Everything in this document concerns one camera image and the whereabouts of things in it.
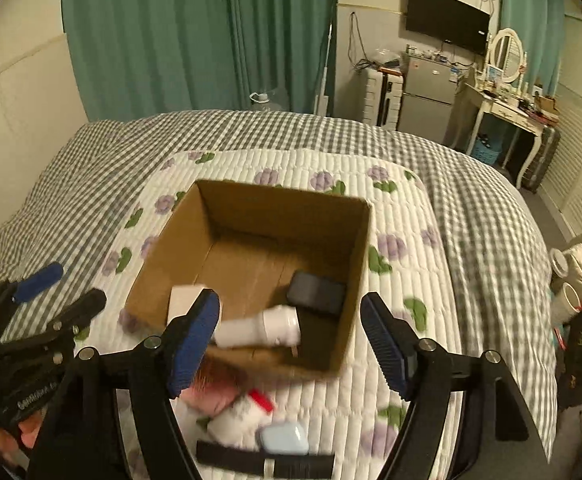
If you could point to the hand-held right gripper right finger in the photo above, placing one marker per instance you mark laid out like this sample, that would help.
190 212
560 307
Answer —
385 350

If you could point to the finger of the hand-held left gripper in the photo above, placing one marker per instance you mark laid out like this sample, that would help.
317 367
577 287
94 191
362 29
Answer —
82 309
36 282

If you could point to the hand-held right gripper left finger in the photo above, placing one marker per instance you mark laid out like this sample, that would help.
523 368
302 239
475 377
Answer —
197 345

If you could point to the white plastic bottle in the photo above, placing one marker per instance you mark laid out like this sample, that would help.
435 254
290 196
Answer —
261 329

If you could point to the brown cardboard box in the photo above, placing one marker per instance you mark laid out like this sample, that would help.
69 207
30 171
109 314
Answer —
251 210

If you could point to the person's left hand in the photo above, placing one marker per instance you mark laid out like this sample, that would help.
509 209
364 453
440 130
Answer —
1 442

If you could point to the small white box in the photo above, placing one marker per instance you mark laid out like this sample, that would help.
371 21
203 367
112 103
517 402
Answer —
183 301

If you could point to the pink soft item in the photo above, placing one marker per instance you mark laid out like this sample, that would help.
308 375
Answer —
217 390

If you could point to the white bottle with red cap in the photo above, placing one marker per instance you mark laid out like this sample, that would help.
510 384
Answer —
236 421

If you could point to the black rectangular case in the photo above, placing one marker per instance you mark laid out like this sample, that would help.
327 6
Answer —
316 292

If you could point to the light blue case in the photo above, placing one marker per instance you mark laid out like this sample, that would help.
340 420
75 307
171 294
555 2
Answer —
283 438

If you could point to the black rectangular bar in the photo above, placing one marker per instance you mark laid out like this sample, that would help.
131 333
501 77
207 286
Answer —
296 466

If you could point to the grey checked blanket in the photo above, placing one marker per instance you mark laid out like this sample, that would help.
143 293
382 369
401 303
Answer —
471 185

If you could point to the white paper cup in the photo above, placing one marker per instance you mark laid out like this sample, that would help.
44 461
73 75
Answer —
561 262
570 300

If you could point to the white floral quilted mat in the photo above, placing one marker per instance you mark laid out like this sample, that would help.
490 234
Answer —
296 166

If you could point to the blue plastic basket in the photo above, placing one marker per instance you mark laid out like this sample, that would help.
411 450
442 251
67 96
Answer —
486 150

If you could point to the dark suitcase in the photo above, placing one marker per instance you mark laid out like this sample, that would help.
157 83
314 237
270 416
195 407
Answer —
546 160

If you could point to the white ribbed suitcase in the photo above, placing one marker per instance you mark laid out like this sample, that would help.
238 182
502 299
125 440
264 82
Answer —
373 97

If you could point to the clear water jug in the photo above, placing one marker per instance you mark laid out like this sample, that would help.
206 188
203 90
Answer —
268 100

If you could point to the silver fridge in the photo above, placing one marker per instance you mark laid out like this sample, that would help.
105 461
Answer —
428 95

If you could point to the white vanity table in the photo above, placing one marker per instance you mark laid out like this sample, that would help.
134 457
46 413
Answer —
501 107

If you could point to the white mop pole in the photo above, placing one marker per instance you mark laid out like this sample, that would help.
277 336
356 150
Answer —
323 85

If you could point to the wide green curtain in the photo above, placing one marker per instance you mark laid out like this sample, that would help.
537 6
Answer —
171 35

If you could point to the oval white mirror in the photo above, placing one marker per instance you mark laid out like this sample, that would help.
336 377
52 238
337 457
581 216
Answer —
506 55

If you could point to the narrow green curtain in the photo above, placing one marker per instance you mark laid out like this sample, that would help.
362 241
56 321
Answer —
526 10

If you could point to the black wall television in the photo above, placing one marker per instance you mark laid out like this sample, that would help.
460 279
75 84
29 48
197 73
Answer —
446 17

